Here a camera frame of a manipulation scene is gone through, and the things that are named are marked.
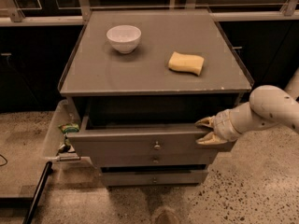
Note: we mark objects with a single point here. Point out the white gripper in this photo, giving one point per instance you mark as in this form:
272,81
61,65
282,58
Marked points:
222,125

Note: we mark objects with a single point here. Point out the grey top drawer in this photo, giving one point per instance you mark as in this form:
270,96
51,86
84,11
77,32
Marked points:
142,140

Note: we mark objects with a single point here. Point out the grey drawer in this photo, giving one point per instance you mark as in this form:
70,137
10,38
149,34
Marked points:
198,156
142,140
153,178

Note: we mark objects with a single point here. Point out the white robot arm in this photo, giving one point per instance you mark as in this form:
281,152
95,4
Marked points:
267,106

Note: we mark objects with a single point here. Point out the grey drawer cabinet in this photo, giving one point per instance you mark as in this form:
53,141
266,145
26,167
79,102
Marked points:
105,88

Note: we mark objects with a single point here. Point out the grey middle drawer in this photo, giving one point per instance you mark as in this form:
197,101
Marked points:
198,156

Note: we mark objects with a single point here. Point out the grey bottom drawer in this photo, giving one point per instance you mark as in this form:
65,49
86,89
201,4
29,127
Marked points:
153,178

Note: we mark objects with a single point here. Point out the yellow sponge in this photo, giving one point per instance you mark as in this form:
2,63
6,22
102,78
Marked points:
186,63

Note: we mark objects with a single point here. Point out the round floor drain cover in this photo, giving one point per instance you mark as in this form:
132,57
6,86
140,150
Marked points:
164,215

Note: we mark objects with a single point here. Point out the white ceramic bowl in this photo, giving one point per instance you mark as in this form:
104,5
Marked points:
124,38

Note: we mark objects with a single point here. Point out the green snack bag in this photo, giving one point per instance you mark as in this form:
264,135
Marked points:
69,128

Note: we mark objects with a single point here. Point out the clear plastic bin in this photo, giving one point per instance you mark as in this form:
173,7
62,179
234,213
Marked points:
55,138

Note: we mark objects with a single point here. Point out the black pole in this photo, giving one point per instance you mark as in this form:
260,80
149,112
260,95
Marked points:
38,192

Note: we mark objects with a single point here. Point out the metal railing frame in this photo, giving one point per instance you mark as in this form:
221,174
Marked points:
44,12

